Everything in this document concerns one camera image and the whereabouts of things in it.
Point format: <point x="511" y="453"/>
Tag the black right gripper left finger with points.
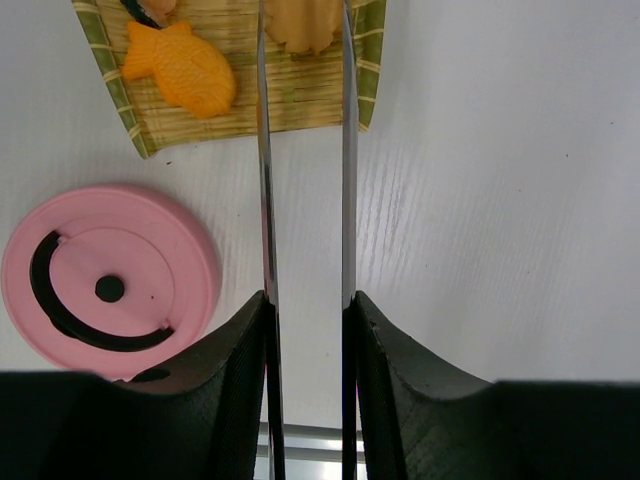
<point x="194" y="416"/>

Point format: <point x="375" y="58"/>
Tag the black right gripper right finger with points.
<point x="424" y="418"/>

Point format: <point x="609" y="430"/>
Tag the stainless steel tongs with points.
<point x="277" y="468"/>

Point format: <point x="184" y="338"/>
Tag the beige flower shaped cookie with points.
<point x="303" y="25"/>

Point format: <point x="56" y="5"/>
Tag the pink round lid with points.
<point x="113" y="279"/>

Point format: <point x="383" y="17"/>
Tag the orange fish shaped cake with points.
<point x="189" y="72"/>

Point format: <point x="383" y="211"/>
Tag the green bamboo woven tray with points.
<point x="304" y="90"/>

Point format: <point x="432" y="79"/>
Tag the aluminium mounting rail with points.
<point x="310" y="453"/>

